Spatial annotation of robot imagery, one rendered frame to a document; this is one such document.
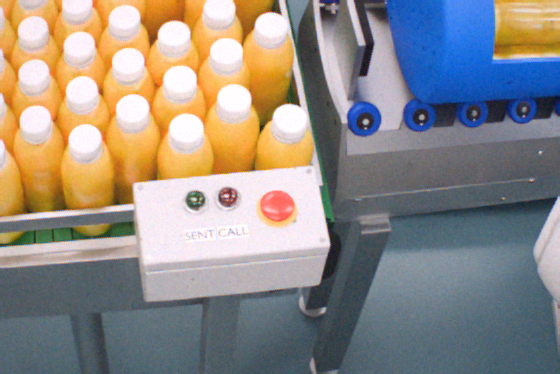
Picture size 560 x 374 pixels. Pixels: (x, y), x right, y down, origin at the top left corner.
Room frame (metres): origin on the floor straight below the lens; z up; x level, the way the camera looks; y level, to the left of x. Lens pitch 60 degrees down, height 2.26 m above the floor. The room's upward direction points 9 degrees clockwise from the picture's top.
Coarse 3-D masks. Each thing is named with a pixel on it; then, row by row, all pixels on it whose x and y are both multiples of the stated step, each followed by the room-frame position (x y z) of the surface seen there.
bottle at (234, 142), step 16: (208, 112) 0.80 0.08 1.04; (256, 112) 0.81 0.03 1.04; (208, 128) 0.78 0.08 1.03; (224, 128) 0.77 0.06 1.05; (240, 128) 0.78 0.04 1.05; (256, 128) 0.79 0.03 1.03; (224, 144) 0.77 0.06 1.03; (240, 144) 0.77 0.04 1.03; (256, 144) 0.79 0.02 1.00; (224, 160) 0.76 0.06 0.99; (240, 160) 0.77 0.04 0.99
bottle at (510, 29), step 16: (496, 0) 0.98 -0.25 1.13; (512, 0) 0.98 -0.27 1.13; (528, 0) 0.99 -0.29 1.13; (544, 0) 1.00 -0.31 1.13; (496, 16) 0.95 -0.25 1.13; (512, 16) 0.96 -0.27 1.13; (528, 16) 0.97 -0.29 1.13; (544, 16) 0.97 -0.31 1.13; (496, 32) 0.94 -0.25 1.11; (512, 32) 0.95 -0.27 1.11; (528, 32) 0.95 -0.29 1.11; (544, 32) 0.96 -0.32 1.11
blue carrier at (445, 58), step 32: (416, 0) 0.97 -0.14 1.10; (448, 0) 0.90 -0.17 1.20; (480, 0) 0.91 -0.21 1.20; (416, 32) 0.95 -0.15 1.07; (448, 32) 0.88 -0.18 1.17; (480, 32) 0.89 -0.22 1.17; (416, 64) 0.93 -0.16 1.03; (448, 64) 0.86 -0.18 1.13; (480, 64) 0.87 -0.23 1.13; (512, 64) 0.89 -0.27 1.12; (544, 64) 0.90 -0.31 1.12; (416, 96) 0.90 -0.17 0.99; (448, 96) 0.86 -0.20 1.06; (480, 96) 0.88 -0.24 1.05; (512, 96) 0.90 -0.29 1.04; (544, 96) 0.92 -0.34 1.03
